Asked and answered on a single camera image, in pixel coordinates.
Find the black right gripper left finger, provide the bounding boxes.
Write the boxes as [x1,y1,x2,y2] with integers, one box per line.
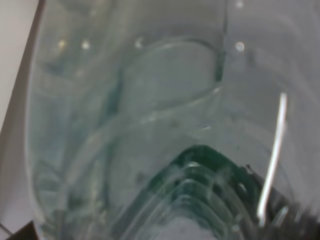
[9,221,39,240]

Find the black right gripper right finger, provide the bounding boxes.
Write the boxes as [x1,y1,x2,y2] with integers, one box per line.
[244,163,320,240]

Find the clear bottle green label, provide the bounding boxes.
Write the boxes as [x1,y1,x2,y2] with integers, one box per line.
[25,0,320,240]

